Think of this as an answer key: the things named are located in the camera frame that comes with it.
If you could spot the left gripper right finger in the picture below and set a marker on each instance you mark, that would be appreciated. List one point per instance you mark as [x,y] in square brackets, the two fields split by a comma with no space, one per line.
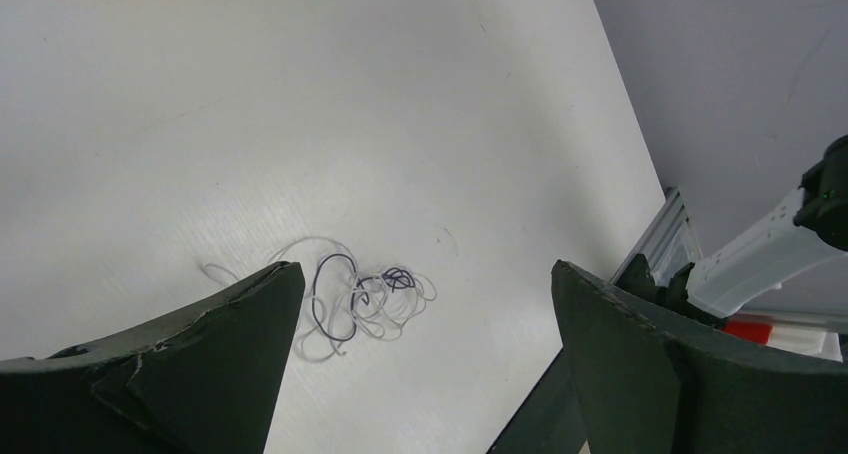
[649,380]

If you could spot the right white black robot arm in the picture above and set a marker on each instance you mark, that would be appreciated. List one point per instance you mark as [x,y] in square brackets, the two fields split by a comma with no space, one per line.
[806,229]

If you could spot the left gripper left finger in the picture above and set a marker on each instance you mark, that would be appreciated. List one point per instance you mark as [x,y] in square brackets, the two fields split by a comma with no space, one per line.
[201,379]

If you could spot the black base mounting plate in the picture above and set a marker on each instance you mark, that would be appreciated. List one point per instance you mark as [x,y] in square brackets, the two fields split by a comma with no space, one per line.
[549,419]

